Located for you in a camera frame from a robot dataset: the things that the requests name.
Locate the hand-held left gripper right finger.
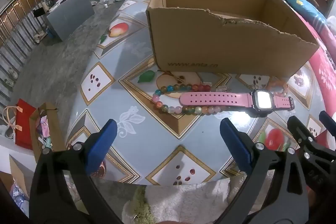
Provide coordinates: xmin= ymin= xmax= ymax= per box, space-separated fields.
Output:
xmin=220 ymin=117 xmax=309 ymax=224

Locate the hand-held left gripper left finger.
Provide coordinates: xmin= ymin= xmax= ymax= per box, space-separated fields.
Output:
xmin=29 ymin=119 xmax=124 ymax=224

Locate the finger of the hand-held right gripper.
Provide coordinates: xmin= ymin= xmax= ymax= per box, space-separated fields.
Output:
xmin=319 ymin=111 xmax=336 ymax=132
xmin=287 ymin=116 xmax=336 ymax=161

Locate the orange pink beaded bracelet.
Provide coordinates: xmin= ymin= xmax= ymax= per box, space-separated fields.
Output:
xmin=266 ymin=77 xmax=289 ymax=97

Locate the digital wrist watch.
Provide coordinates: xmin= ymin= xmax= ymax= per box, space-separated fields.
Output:
xmin=179 ymin=89 xmax=295 ymax=117

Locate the multicolour beaded bracelet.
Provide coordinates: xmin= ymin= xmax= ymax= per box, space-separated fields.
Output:
xmin=152 ymin=84 xmax=223 ymax=115

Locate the brown cardboard box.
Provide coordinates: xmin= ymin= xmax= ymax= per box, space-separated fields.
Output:
xmin=146 ymin=0 xmax=320 ymax=78

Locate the brown paper bag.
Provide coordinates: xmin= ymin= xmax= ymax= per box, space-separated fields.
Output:
xmin=29 ymin=102 xmax=66 ymax=161

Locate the white fluffy cloth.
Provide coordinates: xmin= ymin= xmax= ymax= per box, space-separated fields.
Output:
xmin=122 ymin=177 xmax=237 ymax=224

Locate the red gift bag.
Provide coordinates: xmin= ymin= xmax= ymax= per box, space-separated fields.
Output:
xmin=14 ymin=98 xmax=37 ymax=149

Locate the small cardboard carton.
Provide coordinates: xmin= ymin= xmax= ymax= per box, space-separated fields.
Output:
xmin=9 ymin=154 xmax=34 ymax=201

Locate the grey cabinet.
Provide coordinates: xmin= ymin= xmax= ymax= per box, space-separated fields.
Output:
xmin=46 ymin=0 xmax=95 ymax=42

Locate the metal stair railing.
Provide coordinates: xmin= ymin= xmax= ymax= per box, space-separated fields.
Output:
xmin=0 ymin=0 xmax=57 ymax=109

